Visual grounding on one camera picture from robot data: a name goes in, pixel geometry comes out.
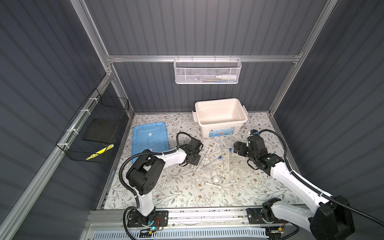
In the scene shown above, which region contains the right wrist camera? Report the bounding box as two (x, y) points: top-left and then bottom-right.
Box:
(250, 130), (259, 136)

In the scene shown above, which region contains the black corrugated left cable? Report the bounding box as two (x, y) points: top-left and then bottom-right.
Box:
(118, 131), (193, 197)

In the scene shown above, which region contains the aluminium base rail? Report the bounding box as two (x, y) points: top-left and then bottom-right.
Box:
(80, 205), (304, 240)

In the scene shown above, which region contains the blue capped test tube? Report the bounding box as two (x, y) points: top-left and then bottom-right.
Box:
(203, 156), (222, 169)
(229, 148), (233, 171)

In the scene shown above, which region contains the blue plastic bin lid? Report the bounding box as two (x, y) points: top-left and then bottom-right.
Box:
(132, 122), (169, 155)

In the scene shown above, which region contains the clear plastic test tube rack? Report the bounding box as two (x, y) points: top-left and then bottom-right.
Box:
(206, 143), (236, 185)

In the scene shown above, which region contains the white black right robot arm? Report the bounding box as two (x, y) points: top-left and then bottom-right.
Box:
(233, 135), (356, 240)

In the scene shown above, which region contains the black foam pad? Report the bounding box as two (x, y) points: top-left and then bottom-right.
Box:
(83, 119), (118, 143)

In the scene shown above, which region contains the white wire mesh basket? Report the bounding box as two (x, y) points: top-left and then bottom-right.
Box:
(173, 58), (242, 85)

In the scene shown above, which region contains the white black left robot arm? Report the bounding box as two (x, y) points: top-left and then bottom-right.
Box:
(119, 138), (204, 219)

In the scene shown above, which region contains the white plastic storage bin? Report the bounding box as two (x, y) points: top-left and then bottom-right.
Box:
(193, 98), (248, 139)

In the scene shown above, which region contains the white tube in basket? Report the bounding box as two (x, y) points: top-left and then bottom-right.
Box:
(216, 75), (238, 81)

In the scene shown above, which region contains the black wire wall basket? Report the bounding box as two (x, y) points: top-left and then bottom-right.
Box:
(57, 90), (130, 164)

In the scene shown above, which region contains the white porcelain mortar bowl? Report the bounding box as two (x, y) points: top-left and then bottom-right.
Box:
(213, 176), (221, 185)

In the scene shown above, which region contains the yellow black striped tape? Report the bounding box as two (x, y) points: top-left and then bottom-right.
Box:
(86, 144), (114, 161)

